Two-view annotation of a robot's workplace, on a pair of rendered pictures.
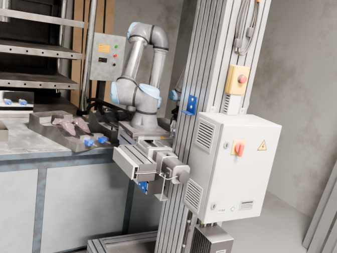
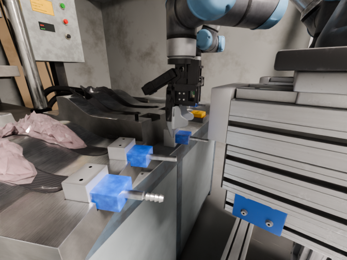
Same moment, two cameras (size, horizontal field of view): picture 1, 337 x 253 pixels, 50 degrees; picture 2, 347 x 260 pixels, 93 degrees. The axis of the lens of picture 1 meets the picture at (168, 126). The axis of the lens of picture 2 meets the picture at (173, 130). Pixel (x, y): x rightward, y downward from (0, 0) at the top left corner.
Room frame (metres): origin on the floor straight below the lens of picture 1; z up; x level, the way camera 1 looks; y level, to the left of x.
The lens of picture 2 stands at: (1.84, 0.46, 1.02)
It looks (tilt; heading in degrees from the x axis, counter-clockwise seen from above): 20 degrees down; 335
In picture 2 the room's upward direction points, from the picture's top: straight up
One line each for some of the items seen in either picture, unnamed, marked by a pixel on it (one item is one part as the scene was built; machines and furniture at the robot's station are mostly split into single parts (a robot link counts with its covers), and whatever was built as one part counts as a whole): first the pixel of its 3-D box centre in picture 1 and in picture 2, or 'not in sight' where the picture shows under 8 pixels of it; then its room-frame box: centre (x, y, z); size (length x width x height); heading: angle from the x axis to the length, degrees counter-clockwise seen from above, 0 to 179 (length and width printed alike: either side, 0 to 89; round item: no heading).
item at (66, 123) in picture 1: (70, 123); (1, 137); (2.24, 0.64, 0.90); 0.26 x 0.18 x 0.08; 55
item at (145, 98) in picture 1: (147, 97); not in sight; (1.92, 0.14, 1.20); 0.13 x 0.12 x 0.14; 86
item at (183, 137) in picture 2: not in sight; (186, 137); (2.24, 0.23, 0.83); 0.13 x 0.05 x 0.05; 46
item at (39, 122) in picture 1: (68, 129); (3, 158); (2.24, 0.64, 0.86); 0.50 x 0.26 x 0.11; 55
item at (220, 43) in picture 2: not in sight; (212, 44); (2.60, -0.11, 1.14); 0.11 x 0.11 x 0.08; 37
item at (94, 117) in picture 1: (112, 123); (112, 110); (2.52, 0.41, 0.87); 0.50 x 0.26 x 0.14; 37
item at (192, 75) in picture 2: (132, 119); (183, 83); (2.25, 0.24, 0.99); 0.09 x 0.08 x 0.12; 46
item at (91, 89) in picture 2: (112, 117); (111, 98); (2.50, 0.41, 0.92); 0.35 x 0.16 x 0.09; 37
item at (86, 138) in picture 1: (90, 142); (119, 192); (2.04, 0.45, 0.86); 0.13 x 0.05 x 0.05; 55
